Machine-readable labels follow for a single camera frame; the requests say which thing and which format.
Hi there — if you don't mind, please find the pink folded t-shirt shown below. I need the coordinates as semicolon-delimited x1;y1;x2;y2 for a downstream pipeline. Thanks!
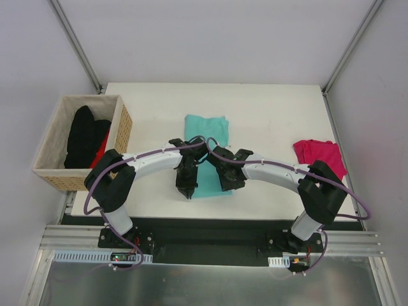
293;138;348;184

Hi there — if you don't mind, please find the white cable duct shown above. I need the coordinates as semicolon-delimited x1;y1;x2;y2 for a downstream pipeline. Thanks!
54;250;153;265
268;255;290;268

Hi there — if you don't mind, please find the left white cable duct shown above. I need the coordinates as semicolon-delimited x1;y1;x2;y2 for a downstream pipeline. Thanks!
54;250;153;265

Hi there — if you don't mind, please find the teal t-shirt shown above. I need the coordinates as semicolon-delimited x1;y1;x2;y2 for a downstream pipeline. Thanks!
184;115;233;200

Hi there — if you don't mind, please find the purple cable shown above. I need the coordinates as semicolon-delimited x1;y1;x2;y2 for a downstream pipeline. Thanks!
83;135;207;271
206;136;373;277

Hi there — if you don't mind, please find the aluminium rail frame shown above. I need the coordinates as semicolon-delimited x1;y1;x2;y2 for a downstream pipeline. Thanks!
40;224;385;257

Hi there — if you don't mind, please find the black garment in basket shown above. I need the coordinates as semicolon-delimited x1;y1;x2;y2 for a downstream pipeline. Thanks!
64;106;111;169

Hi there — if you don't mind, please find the wicker laundry basket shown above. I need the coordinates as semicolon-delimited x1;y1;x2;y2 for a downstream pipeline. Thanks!
33;95;133;191

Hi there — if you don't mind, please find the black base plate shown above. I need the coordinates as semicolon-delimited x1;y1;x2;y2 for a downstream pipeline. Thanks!
98;217;324;266

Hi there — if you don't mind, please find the aluminium corner post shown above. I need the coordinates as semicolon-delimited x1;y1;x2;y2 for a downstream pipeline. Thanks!
322;0;386;97
48;0;103;94

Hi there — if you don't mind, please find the right aluminium corner post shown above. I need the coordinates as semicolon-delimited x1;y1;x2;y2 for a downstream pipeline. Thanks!
322;0;386;97

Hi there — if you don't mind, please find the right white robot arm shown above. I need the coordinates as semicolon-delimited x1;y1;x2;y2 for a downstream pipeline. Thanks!
208;146;347;254

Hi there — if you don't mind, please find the right white cable duct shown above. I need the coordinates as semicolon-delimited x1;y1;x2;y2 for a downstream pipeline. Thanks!
268;255;290;268

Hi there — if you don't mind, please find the left aluminium corner post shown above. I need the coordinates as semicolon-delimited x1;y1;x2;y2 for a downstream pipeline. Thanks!
48;0;103;94

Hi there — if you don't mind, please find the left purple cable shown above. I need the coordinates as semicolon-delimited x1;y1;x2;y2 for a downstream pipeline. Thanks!
83;135;207;271

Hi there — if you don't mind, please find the red garment in basket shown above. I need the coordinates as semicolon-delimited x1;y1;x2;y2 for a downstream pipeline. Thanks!
89;130;110;169

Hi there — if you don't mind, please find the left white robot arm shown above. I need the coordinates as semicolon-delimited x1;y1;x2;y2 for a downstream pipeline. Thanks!
84;135;208;248

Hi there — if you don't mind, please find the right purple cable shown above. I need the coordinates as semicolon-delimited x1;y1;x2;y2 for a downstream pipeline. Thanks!
206;136;373;277

